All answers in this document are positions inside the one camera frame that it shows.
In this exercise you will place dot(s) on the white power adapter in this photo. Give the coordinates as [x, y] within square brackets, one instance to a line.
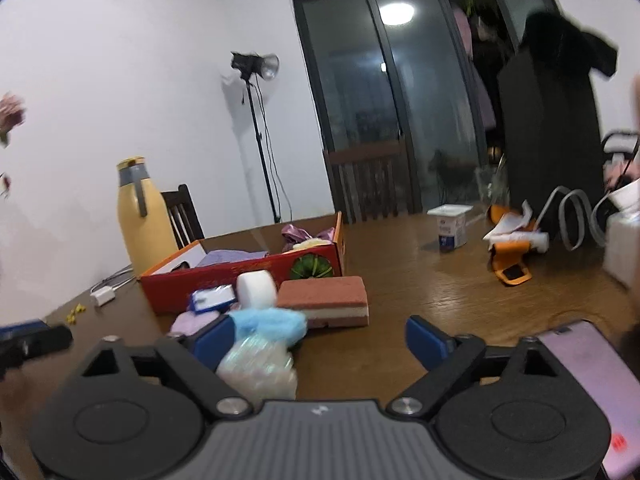
[104, 297]

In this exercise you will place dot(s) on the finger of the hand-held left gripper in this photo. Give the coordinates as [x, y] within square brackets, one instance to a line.
[20, 329]
[45, 342]

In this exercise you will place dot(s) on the small blue and white carton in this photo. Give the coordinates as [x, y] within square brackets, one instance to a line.
[212, 299]

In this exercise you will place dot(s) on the red cardboard box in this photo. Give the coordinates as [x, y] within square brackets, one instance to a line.
[220, 280]

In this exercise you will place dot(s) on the black garment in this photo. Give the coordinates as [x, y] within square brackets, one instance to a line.
[565, 35]

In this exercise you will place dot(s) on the black studio light on stand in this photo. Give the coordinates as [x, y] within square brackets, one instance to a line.
[250, 64]

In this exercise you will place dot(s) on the pink hanging garment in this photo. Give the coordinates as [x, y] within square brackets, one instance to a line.
[462, 30]

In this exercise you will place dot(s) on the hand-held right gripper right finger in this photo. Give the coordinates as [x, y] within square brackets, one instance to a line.
[425, 340]

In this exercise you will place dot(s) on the dark wooden chair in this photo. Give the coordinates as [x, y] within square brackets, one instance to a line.
[182, 220]

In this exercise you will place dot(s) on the brown layered sponge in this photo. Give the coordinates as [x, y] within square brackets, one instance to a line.
[320, 292]

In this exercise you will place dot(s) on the scattered yellow flower bits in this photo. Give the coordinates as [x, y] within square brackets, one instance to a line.
[75, 314]

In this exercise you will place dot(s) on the smartphone with pink screen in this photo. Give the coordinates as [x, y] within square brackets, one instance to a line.
[590, 385]

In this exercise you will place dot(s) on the pink satin scrunchie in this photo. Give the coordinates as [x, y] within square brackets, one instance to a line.
[300, 235]

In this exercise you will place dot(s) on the clear drinking glass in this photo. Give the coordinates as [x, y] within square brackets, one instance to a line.
[487, 185]

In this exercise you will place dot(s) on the yellow thermos jug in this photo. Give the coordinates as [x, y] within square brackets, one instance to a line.
[145, 230]

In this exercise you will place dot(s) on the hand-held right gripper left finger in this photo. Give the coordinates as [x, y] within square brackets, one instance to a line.
[215, 340]

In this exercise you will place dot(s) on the crumpled white paper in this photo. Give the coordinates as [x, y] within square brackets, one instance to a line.
[510, 225]

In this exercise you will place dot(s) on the dark framed sliding glass door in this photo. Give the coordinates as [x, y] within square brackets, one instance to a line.
[425, 110]

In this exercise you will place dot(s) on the white foam roll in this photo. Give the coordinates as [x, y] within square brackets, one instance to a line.
[256, 290]

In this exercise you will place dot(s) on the peach upright panel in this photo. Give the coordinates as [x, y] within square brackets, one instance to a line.
[636, 100]

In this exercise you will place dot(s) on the blue plush toy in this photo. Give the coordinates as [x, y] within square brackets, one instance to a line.
[270, 325]

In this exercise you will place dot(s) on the white yogurt cup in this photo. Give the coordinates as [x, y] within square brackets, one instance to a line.
[450, 230]

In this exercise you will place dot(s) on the clear plastic bag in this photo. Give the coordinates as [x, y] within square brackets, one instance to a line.
[260, 370]

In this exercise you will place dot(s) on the slatted wooden chair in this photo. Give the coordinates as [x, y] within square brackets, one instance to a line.
[370, 180]

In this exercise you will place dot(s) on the bouquet of dried pink roses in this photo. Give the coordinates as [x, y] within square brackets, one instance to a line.
[10, 112]

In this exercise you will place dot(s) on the lavender soft cloth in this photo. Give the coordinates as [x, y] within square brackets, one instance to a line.
[192, 324]

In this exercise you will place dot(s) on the purple towel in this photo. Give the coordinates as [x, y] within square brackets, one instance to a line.
[225, 256]

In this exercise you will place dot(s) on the black upright case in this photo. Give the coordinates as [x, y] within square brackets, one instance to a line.
[550, 150]

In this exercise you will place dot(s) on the yellow and white plush toy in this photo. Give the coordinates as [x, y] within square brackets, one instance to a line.
[312, 243]

